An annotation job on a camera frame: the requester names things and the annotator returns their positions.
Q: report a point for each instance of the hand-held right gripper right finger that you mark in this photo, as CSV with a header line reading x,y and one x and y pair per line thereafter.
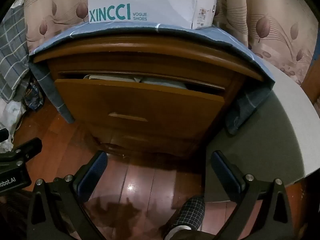
x,y
227,173

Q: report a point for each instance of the wooden headboard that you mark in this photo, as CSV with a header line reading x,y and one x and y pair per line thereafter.
x,y
312,85

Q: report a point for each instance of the blue packet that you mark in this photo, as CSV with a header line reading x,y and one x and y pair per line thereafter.
x,y
33,95

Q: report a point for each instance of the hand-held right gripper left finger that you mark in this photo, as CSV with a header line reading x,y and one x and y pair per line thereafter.
x,y
92,175

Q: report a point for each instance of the wooden nightstand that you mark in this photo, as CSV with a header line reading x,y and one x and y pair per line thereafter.
x,y
150,60

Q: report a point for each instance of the grey plaid bedding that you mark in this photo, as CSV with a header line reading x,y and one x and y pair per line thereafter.
x,y
12,55

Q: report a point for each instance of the blue checked cloth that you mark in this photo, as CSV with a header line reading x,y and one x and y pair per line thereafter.
x,y
130,28

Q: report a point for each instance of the pale blue underwear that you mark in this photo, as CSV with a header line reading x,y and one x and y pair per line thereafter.
x,y
162,82

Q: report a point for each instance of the plaid slipper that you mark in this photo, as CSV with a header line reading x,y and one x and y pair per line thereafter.
x,y
190,212

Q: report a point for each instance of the white shoe box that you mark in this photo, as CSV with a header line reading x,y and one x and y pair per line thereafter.
x,y
165,2

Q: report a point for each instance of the person's leg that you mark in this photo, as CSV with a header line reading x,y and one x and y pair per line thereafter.
x,y
185,235

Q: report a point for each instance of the leaf print curtain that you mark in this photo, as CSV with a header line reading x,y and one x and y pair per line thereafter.
x,y
270,17

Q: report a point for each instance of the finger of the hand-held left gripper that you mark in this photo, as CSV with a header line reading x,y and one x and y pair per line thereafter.
x,y
3,135
30,147

